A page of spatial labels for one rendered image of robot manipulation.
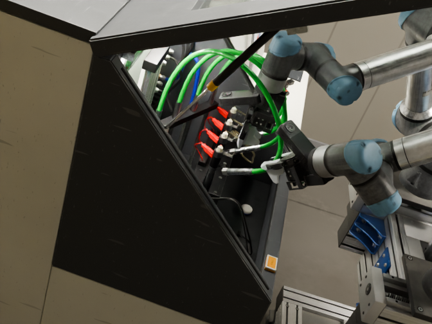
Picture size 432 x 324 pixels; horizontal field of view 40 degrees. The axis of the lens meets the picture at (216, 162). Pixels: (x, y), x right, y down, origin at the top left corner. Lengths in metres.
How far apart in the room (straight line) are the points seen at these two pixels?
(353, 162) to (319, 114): 2.58
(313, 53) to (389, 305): 0.70
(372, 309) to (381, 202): 0.42
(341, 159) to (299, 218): 2.15
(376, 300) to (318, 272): 1.53
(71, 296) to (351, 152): 0.89
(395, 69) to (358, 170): 0.38
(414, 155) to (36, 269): 1.03
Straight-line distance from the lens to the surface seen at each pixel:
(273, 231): 1.77
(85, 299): 1.75
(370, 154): 1.31
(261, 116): 1.61
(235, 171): 1.62
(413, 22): 1.81
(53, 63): 1.33
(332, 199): 3.73
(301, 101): 2.42
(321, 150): 1.38
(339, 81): 1.50
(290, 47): 1.52
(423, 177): 2.06
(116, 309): 1.74
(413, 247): 2.02
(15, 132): 1.47
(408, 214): 2.13
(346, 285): 3.22
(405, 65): 1.62
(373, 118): 3.91
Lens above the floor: 2.06
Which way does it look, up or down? 35 degrees down
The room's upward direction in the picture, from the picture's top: 21 degrees clockwise
